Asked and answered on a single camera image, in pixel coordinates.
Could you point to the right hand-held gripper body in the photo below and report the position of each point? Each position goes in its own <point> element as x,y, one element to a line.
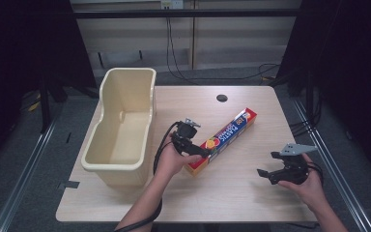
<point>294,166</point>

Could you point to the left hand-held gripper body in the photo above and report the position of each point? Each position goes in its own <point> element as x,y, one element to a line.
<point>184,130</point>

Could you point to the red blue plastic wrap box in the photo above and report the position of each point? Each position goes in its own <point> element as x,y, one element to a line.
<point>227,138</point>

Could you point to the person's right hand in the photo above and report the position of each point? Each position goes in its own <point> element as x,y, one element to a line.
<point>309,190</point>

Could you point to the person's left hand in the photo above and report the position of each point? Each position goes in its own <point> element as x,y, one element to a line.
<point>170,161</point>

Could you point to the cream plastic bin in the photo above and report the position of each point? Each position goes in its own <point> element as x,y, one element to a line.
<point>122,129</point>

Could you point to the black tape strip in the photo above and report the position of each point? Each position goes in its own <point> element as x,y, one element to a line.
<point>68,185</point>

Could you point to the black metal stand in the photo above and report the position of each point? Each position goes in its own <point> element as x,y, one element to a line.
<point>45,103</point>

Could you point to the aluminium floor rail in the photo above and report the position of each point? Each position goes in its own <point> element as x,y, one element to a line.
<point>331,161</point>
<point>22,174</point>

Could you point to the black horizontal frame bar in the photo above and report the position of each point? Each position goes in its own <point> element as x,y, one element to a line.
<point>186,13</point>

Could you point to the white wall outlet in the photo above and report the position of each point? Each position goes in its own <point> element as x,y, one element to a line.
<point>171,4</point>

